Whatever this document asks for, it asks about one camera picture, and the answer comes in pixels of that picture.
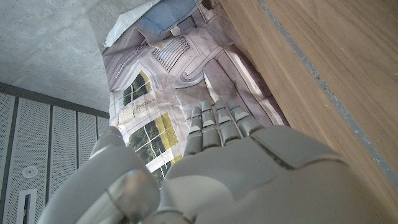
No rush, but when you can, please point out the rectangular ceiling slot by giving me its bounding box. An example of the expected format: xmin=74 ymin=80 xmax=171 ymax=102
xmin=16 ymin=188 xmax=38 ymax=224

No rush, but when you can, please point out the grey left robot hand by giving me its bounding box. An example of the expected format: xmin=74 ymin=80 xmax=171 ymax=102
xmin=37 ymin=98 xmax=398 ymax=224

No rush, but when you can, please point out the printed living room backdrop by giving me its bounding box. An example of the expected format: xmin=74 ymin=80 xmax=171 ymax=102
xmin=101 ymin=0 xmax=290 ymax=187

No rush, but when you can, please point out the round ceiling fixture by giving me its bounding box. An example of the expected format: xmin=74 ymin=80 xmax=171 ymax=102
xmin=21 ymin=166 xmax=40 ymax=179

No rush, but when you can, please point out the grey tape outline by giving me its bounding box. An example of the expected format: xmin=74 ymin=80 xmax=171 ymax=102
xmin=257 ymin=0 xmax=398 ymax=190

